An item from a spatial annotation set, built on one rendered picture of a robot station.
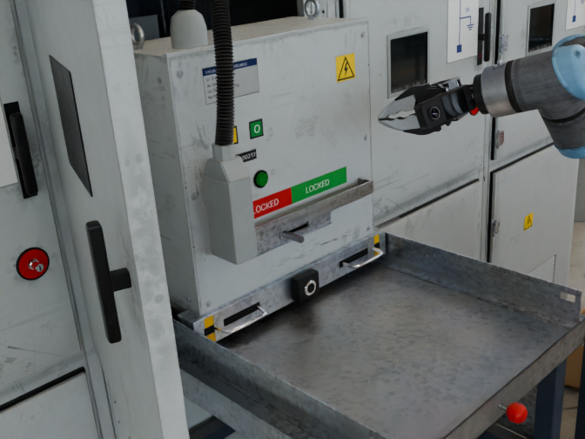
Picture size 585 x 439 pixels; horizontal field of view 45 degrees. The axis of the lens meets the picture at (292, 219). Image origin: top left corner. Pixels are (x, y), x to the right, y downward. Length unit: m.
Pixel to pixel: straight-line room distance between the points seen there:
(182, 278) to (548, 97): 0.70
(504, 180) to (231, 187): 1.48
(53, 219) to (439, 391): 0.73
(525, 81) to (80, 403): 1.01
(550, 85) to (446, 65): 0.87
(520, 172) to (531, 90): 1.33
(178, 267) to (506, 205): 1.46
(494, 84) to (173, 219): 0.60
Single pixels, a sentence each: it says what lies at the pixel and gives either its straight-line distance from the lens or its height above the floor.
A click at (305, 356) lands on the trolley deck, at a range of 1.30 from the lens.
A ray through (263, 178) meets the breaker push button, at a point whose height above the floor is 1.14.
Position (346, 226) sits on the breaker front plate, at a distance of 1.52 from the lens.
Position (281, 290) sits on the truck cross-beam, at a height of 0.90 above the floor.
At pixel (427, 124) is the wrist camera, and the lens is 1.21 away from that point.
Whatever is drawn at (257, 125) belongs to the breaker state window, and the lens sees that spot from 1.29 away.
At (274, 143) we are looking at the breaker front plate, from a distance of 1.32.
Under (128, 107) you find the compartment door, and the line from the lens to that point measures 0.69.
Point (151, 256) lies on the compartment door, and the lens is 0.73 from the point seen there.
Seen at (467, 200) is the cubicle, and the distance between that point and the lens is 2.28.
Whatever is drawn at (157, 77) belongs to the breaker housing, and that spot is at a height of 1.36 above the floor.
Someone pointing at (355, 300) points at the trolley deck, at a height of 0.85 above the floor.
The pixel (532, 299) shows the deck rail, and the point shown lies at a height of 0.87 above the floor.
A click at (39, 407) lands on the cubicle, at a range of 1.44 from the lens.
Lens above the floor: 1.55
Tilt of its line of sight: 22 degrees down
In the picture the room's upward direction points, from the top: 4 degrees counter-clockwise
